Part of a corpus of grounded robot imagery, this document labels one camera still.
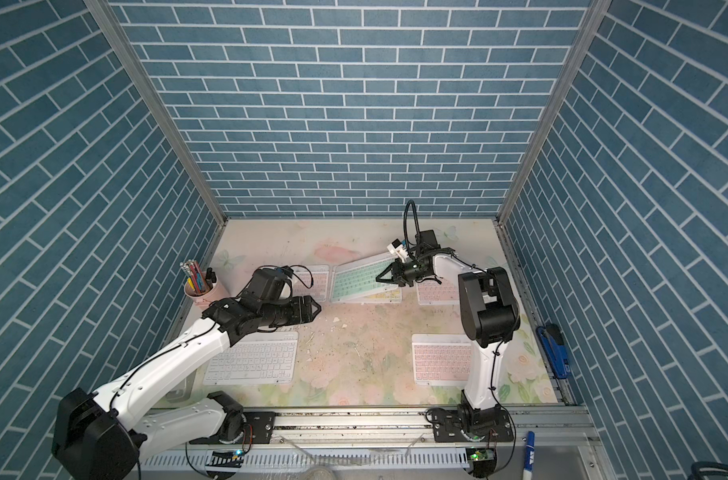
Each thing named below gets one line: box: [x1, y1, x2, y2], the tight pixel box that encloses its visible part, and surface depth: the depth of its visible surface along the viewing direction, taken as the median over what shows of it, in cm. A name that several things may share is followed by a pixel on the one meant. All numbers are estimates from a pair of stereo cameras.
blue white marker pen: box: [522, 430, 536, 480], surface depth 71 cm
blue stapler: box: [536, 324, 569, 379], surface depth 89 cm
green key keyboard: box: [330, 252, 399, 303], surface depth 98 cm
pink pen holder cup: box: [184, 277, 230, 308], surface depth 90 cm
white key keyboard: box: [203, 331, 299, 385], surface depth 84 cm
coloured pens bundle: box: [180, 259, 217, 294], surface depth 88 cm
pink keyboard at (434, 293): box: [416, 280, 459, 305], surface depth 101 cm
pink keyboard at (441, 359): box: [412, 334, 472, 387], surface depth 86 cm
